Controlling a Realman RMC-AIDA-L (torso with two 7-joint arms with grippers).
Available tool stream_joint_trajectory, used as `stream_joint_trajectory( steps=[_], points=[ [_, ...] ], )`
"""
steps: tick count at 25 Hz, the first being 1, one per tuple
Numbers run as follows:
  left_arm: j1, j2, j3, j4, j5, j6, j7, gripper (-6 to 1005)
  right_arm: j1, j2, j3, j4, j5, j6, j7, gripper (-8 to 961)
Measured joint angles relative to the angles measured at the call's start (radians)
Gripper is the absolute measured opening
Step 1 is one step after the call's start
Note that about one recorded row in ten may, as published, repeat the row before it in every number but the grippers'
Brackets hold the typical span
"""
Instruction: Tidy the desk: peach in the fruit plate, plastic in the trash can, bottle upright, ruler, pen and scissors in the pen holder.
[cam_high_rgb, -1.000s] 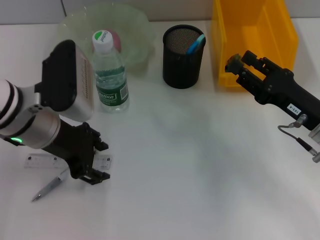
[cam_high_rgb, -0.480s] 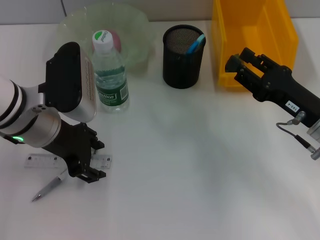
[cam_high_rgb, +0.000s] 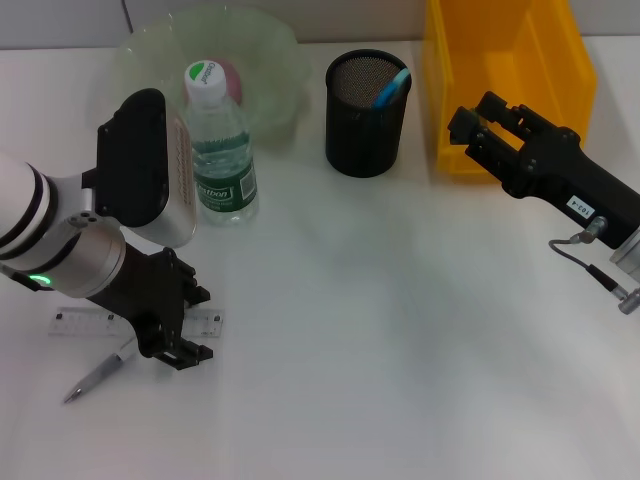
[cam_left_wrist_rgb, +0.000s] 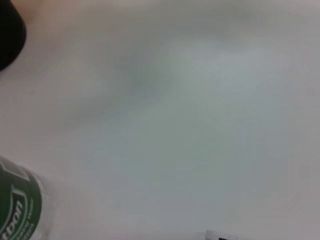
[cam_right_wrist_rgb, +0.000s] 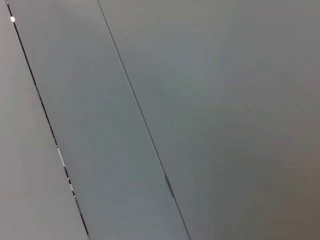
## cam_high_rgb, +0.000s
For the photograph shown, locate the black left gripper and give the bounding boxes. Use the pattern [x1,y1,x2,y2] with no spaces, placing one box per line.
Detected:
[87,242,215,372]

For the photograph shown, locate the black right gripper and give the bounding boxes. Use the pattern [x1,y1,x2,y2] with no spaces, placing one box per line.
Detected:
[447,91,640,250]

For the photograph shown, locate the light blue scissors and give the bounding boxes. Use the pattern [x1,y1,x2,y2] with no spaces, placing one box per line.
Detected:
[369,67,413,110]

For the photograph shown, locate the clear plastic ruler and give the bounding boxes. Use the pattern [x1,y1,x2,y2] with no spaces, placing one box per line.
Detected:
[47,305,225,340]

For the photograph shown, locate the clear green-label water bottle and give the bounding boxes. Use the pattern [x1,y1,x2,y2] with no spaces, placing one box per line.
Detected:
[180,59,261,226]

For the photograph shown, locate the pink peach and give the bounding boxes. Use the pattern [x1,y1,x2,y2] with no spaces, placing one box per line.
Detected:
[183,62,245,107]

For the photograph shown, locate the silver white pen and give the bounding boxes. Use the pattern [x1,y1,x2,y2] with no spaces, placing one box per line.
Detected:
[61,335,137,406]

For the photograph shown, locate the black mesh pen holder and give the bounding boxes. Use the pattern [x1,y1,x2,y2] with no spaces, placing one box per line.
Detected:
[324,48,414,179]

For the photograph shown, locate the translucent green fruit bowl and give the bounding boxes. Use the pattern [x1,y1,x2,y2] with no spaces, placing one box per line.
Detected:
[112,4,312,167]

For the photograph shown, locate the yellow plastic bin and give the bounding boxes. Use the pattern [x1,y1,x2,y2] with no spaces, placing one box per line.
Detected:
[421,0,599,184]

